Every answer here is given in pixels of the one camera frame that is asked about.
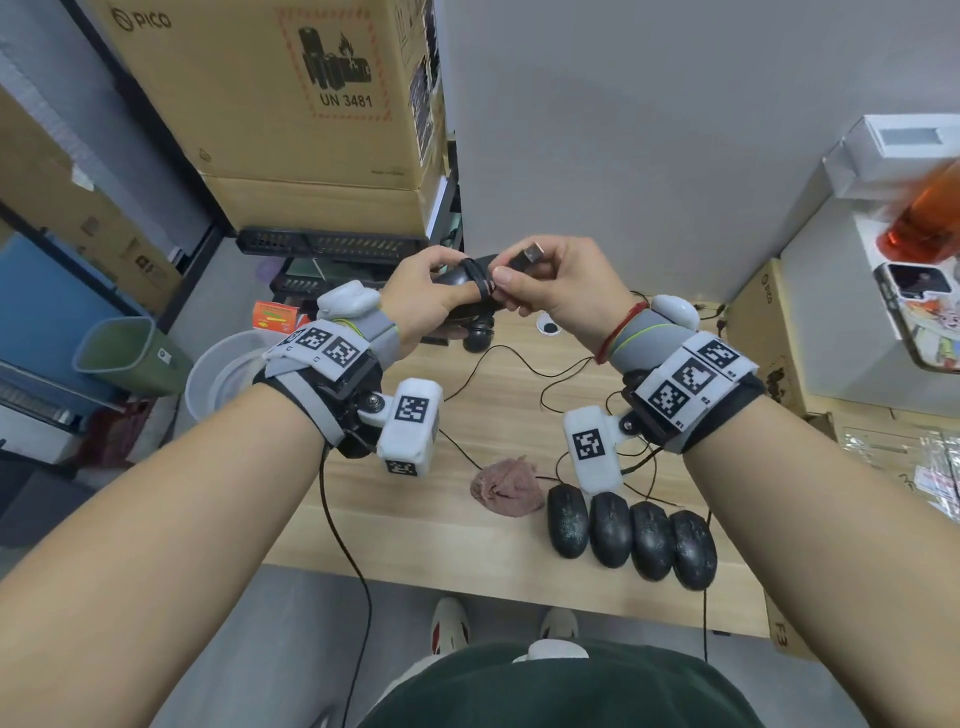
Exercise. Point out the large stamped cardboard box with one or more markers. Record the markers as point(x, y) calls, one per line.
point(225, 112)

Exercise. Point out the green trash bin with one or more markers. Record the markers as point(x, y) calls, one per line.
point(116, 356)

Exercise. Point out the phone with colourful case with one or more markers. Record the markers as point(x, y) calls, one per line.
point(926, 322)

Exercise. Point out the white wrist puck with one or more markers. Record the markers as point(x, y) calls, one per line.
point(347, 300)
point(675, 311)

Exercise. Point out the clear plastic basin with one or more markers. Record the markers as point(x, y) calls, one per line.
point(210, 375)

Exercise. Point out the cardboard box with small prints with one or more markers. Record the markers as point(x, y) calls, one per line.
point(75, 217)

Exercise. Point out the black computer mouse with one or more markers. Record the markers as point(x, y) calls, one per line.
point(651, 541)
point(568, 523)
point(610, 530)
point(694, 551)
point(480, 337)
point(450, 277)

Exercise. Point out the white left wrist puck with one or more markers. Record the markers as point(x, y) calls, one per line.
point(347, 300)

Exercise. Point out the lettered brown cardboard box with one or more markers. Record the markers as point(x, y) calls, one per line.
point(787, 630)

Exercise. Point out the person's left hand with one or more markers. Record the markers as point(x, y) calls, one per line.
point(420, 300)

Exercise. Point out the white right wrist puck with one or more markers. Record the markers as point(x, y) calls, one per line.
point(675, 311)

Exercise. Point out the grey left wrist sleeve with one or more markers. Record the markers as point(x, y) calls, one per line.
point(382, 334)

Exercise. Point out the person's right forearm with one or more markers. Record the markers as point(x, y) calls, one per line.
point(825, 555)

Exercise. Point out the person's left forearm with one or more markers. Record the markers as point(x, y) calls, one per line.
point(150, 562)

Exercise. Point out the grey wrist sleeve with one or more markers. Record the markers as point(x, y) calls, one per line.
point(382, 334)
point(641, 341)

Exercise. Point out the plain cardboard box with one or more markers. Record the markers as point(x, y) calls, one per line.
point(315, 206)

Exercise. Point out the black stacked tray rack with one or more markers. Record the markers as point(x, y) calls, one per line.
point(315, 244)

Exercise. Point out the pink fluffy wiping cloth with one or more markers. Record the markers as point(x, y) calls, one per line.
point(510, 487)

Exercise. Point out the small white boxes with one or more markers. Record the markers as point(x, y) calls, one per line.
point(870, 157)

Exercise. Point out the person's dark shirt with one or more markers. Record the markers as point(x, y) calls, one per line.
point(540, 694)

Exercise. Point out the cardboard box with black logo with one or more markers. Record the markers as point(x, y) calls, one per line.
point(892, 450)

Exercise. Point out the person's right hand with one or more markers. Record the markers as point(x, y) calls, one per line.
point(577, 292)

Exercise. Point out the grey slatted panel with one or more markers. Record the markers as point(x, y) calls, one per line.
point(34, 405)

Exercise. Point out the grey right wrist sleeve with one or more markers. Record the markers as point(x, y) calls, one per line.
point(641, 341)

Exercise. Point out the white chest device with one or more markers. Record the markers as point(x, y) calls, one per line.
point(551, 650)

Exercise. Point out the orange box with green print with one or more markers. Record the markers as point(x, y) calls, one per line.
point(274, 317)

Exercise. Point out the large white box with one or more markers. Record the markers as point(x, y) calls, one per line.
point(832, 322)

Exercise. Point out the blue panel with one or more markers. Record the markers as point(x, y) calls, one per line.
point(45, 311)

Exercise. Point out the dark red bag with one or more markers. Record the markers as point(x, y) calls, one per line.
point(116, 435)

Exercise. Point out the small stamped cardboard box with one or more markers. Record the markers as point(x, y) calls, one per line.
point(761, 330)

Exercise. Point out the person's beige trousers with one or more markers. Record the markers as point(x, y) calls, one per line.
point(409, 675)

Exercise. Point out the person's left shoe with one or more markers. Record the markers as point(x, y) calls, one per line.
point(450, 628)

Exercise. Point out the orange bottle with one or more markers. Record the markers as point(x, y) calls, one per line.
point(926, 221)

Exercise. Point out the left wrist camera rig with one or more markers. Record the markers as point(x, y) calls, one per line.
point(409, 427)

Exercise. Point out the dark grey padded seat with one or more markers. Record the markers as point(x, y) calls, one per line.
point(37, 502)

